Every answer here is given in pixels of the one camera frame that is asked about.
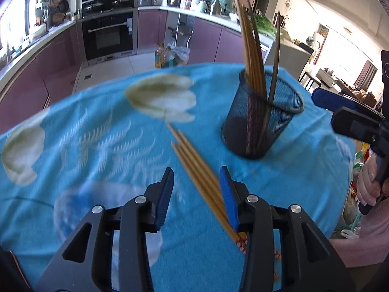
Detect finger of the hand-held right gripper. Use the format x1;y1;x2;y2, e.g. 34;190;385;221
311;86;384;121
331;106;382;144

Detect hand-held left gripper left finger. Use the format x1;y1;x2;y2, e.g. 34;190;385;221
36;167;175;292

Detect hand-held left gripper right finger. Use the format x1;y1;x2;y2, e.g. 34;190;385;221
219;166;356;292

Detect wooden chopstick floral end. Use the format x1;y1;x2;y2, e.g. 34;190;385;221
174;130;233;219
171;141;244;245
171;144;253;254
167;123;226;192

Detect black mesh utensil holder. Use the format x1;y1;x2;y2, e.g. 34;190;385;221
221;69;305;160

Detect dark brown chopstick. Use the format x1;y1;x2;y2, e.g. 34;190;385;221
267;11;282;105

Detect bunch of wooden chopsticks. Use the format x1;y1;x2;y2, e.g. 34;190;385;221
234;0;269;155

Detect person's right forearm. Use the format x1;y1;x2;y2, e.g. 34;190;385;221
330;199;389;269

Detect person's right hand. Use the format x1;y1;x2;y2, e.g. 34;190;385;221
355;156;381;207

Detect dark dining chair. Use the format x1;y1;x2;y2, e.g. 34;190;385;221
299;71;323;92

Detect blue floral tablecloth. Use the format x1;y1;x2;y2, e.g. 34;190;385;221
0;62;357;292

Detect bunch of green vegetables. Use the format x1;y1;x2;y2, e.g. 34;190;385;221
249;13;278;37

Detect yellow cooking oil bottle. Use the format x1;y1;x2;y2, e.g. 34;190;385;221
154;47;166;69

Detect pink kitchen base cabinet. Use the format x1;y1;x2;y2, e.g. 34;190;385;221
0;21;83;135
137;7;272;68

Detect clear plastic bag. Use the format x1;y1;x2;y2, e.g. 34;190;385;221
171;45;191;67

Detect mint green air fryer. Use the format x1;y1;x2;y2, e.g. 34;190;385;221
211;0;235;15

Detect black integrated stove oven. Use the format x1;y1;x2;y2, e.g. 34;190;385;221
81;0;138;62

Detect woven basket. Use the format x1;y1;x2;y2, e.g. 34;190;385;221
50;12;66;27

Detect kitchen window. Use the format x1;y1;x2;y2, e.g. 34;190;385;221
0;0;35;54

